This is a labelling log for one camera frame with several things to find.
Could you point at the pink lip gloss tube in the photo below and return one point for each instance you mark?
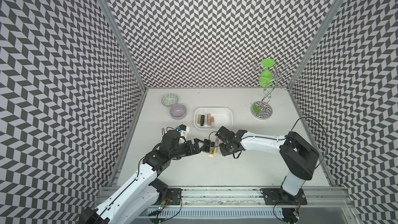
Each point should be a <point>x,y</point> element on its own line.
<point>217,142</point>

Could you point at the white plastic storage box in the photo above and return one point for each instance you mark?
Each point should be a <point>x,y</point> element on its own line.
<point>223,117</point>

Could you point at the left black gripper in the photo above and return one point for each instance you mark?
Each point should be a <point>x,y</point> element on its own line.
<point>197,150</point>

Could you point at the black lipstick gold band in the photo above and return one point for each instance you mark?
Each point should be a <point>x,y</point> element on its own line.
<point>202,121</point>

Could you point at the chrome wire stand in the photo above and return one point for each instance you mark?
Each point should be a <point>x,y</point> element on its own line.
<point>262,109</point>

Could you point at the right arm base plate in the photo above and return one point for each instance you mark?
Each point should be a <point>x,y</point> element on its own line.
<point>274,196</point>

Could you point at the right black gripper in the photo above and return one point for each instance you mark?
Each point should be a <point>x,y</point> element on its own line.
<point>224,152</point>

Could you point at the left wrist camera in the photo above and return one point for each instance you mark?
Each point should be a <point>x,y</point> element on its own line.
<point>182,129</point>

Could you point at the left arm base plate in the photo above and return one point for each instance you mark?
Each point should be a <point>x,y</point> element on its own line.
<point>171,196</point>

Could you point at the black and gold square lipstick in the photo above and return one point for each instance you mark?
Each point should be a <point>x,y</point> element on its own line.
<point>211,154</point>

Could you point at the green patterned bowl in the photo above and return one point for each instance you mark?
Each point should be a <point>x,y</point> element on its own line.
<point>169,100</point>

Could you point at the black lipstick with text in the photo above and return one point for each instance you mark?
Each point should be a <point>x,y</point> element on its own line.
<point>204,146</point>

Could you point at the green plastic cup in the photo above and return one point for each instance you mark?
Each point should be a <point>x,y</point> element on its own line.
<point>266,76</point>

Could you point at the purple ceramic bowl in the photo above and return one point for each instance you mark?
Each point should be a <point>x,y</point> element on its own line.
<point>178,111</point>

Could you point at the aluminium front rail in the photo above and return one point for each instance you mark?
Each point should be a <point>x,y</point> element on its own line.
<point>326,205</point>

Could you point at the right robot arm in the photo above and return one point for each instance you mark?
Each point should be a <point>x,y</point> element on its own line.
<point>299,156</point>

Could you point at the beige matte lipstick tube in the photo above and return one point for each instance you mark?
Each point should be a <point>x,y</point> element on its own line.
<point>209,119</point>

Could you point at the clear coral lipstick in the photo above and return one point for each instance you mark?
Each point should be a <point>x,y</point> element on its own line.
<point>212,122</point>

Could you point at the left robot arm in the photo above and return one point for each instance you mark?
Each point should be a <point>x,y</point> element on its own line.
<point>144,189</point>

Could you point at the plain black lipstick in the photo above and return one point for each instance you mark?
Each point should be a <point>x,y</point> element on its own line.
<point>208,146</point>

